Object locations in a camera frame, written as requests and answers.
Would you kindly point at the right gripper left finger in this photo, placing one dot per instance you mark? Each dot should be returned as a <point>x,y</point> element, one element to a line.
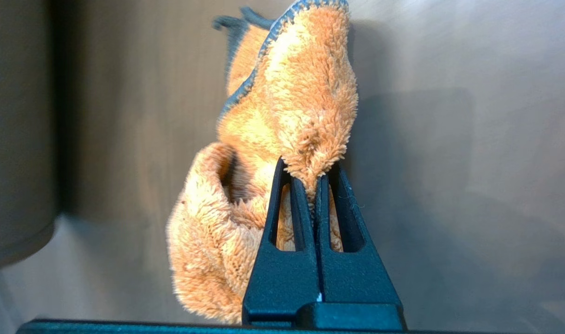
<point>282,278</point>

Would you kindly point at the orange fluffy cloth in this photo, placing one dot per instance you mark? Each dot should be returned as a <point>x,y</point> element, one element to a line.
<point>287,116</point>

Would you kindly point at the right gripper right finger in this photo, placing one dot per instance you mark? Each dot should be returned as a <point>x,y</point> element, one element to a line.
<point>356,278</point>

